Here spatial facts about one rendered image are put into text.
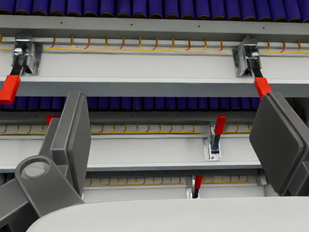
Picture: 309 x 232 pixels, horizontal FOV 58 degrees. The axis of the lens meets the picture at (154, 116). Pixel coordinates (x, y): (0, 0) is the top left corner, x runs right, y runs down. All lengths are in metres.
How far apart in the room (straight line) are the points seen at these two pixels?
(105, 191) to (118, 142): 0.20
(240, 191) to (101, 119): 0.39
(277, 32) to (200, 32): 0.10
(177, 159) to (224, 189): 0.24
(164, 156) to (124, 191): 0.20
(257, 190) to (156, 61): 0.48
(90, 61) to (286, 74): 0.25
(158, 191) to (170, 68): 0.39
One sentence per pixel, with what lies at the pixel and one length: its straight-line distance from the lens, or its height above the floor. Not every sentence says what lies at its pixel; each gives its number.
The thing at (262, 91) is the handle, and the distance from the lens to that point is 0.32.
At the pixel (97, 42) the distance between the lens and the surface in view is 0.36.
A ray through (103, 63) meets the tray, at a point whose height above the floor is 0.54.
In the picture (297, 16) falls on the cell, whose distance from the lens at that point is 0.43.
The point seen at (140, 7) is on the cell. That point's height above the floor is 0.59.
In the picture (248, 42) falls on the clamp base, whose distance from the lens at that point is 0.37.
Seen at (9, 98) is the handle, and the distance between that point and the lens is 0.30.
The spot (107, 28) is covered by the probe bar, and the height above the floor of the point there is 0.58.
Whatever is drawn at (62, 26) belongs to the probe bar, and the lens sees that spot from 0.36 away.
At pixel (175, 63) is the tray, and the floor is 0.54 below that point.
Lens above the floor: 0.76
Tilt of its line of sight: 49 degrees down
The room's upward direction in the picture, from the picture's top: 5 degrees clockwise
